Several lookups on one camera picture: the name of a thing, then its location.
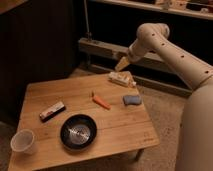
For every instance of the long grey case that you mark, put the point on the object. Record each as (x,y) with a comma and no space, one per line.
(150,61)

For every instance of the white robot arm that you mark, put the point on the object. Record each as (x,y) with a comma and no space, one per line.
(195,147)

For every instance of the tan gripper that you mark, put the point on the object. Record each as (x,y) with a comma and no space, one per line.
(123,62)

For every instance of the blue sponge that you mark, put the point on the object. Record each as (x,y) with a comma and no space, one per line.
(132,100)

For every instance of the orange carrot toy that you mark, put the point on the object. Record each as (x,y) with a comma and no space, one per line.
(98,100)

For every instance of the wooden folding table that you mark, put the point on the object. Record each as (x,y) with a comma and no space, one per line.
(120,129)

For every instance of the wooden shelf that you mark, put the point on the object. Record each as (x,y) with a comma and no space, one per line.
(156,8)

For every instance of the metal pole stand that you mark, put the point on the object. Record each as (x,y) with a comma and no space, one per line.
(88,32)

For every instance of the clear plastic cup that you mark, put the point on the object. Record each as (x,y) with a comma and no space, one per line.
(24,142)

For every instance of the black ceramic bowl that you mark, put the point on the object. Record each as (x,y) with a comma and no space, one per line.
(78,132)

